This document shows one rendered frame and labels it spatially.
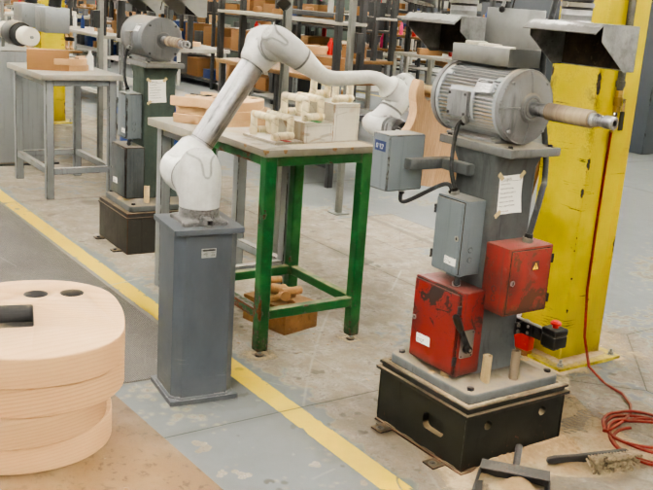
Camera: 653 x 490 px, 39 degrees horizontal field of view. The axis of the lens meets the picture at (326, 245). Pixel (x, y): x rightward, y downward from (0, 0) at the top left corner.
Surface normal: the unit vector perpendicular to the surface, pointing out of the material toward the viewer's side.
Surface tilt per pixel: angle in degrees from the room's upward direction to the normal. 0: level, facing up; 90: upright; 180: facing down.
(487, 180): 90
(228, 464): 0
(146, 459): 0
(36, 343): 0
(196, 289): 90
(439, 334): 90
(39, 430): 90
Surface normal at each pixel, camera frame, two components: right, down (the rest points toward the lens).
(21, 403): 0.19, 0.27
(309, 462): 0.07, -0.96
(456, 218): -0.83, 0.09
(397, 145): 0.56, 0.25
